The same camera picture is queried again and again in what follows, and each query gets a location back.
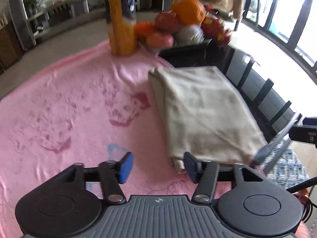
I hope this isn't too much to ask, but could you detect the orange juice bottle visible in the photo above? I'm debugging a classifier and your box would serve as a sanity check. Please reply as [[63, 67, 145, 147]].
[[106, 0, 137, 56]]

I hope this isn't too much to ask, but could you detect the black storage box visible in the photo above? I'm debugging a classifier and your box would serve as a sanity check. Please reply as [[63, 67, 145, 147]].
[[159, 40, 296, 155]]

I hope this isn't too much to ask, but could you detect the grey TV shelf unit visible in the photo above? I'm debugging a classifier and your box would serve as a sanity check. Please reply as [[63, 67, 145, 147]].
[[8, 0, 106, 51]]

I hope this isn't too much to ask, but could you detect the pink table blanket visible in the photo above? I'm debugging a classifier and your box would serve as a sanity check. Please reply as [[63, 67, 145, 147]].
[[0, 40, 310, 238]]

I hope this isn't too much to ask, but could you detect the bowl of knitted fruit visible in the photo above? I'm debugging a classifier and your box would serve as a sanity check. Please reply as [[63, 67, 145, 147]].
[[135, 0, 231, 53]]

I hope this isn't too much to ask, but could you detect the cream white sweatshirt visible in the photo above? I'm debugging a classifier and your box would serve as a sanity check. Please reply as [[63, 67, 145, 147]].
[[148, 66, 266, 174]]

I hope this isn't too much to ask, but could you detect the green potted plant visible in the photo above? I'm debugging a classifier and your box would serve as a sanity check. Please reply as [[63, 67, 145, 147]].
[[26, 0, 38, 14]]

